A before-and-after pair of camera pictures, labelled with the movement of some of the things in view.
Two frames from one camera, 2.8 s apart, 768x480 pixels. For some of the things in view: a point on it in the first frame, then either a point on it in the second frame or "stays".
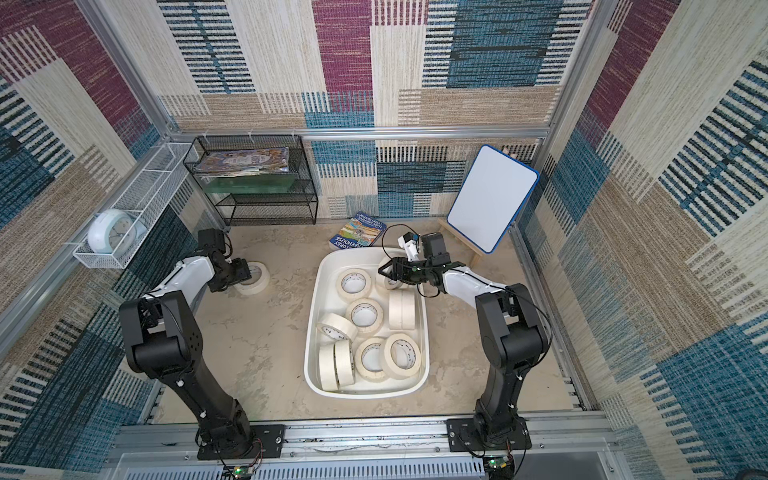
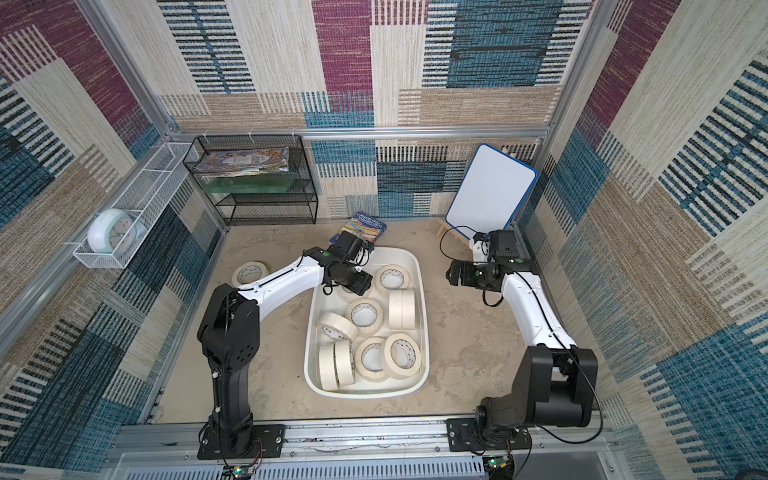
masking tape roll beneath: [366, 314] stays
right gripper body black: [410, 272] → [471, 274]
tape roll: [344, 363] stays
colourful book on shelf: [243, 161] stays
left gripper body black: [235, 272] → [356, 281]
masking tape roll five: [337, 327] stays
